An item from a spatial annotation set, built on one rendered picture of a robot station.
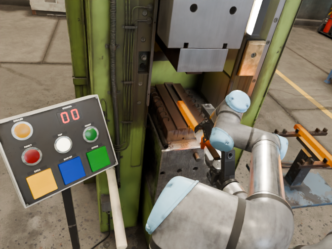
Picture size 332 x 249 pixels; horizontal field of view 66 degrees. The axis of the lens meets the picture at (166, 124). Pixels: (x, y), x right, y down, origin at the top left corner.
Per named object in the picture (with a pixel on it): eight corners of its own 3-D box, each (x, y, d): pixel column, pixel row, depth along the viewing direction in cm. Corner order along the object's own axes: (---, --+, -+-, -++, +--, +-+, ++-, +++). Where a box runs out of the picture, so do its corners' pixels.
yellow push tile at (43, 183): (58, 189, 85) (50, 168, 83) (34, 199, 80) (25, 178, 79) (56, 187, 86) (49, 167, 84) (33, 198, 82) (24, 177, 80)
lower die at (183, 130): (204, 138, 126) (208, 124, 121) (166, 141, 120) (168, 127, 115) (178, 94, 157) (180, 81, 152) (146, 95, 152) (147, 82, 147)
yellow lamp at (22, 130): (31, 138, 79) (28, 127, 76) (14, 140, 77) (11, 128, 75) (32, 132, 81) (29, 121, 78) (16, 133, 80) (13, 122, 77)
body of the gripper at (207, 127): (202, 144, 101) (214, 132, 91) (197, 124, 105) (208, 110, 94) (219, 142, 104) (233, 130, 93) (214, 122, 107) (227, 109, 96)
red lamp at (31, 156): (40, 163, 81) (38, 153, 78) (24, 165, 79) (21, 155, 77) (41, 156, 83) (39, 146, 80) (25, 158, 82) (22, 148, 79)
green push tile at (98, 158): (111, 164, 96) (105, 145, 94) (92, 172, 92) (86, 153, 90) (108, 163, 98) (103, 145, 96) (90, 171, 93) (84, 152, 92)
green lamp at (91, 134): (98, 141, 92) (97, 131, 90) (84, 142, 91) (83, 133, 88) (97, 135, 95) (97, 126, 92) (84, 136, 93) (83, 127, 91)
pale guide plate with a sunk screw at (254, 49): (254, 75, 126) (266, 41, 116) (238, 76, 124) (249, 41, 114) (252, 73, 128) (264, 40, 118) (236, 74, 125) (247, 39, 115)
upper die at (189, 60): (222, 71, 105) (228, 49, 99) (176, 72, 99) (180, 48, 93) (187, 36, 136) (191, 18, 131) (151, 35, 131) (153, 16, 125)
